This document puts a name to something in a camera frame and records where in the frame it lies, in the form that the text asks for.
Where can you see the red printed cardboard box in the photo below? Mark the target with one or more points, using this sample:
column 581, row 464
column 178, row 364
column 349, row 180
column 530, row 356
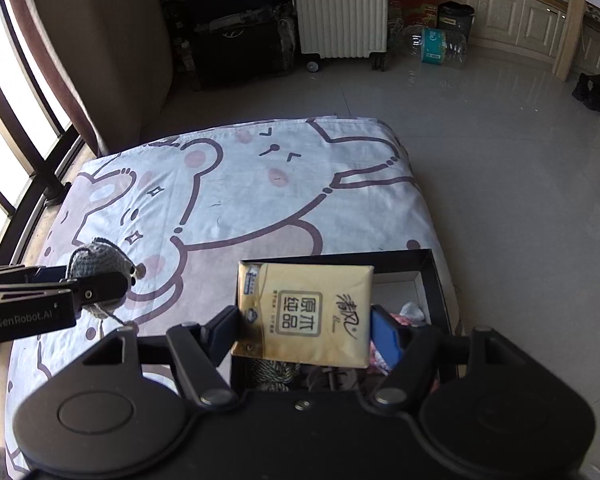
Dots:
column 410, row 6

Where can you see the wooden bar counter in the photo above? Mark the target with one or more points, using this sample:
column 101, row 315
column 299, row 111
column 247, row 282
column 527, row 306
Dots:
column 572, row 35

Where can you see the pair of black boots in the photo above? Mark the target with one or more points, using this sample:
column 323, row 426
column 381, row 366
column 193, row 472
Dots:
column 592, row 90

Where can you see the black cardboard box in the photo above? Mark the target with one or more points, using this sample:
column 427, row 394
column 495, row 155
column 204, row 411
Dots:
column 430, row 266

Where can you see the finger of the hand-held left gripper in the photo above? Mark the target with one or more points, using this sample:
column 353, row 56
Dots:
column 45, row 275
column 102, row 291

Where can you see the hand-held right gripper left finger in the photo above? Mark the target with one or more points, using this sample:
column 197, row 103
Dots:
column 226, row 329

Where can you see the brown hair claw clip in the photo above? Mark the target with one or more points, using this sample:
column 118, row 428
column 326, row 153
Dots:
column 335, row 378

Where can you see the gold and black tinsel scrunchie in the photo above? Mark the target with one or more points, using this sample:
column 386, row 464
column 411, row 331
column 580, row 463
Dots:
column 275, row 376

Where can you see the grey-blue fabric scrunchie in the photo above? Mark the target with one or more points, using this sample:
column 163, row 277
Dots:
column 411, row 311

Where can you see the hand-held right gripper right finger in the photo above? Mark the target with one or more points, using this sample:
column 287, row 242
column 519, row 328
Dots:
column 386, row 340

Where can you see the cream kitchen cabinets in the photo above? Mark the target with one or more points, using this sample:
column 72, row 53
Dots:
column 510, row 15

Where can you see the large clear water bottle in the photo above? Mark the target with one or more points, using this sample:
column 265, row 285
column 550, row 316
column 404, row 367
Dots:
column 435, row 45

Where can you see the window with dark frame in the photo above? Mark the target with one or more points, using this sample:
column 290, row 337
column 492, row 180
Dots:
column 0, row 110

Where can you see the white oil radiator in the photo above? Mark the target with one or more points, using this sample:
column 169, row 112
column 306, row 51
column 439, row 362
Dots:
column 340, row 10

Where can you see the beige curtain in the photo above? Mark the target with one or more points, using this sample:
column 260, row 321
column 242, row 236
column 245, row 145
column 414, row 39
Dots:
column 125, row 35

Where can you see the cartoon bear printed bedsheet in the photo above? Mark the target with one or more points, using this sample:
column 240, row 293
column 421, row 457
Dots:
column 230, row 200

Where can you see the black trash bin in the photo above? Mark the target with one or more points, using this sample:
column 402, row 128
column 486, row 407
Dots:
column 455, row 17

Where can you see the black bag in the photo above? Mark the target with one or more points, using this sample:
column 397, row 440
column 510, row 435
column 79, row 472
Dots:
column 230, row 45

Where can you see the yellow tissue pack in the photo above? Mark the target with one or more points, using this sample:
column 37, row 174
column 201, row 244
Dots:
column 305, row 310

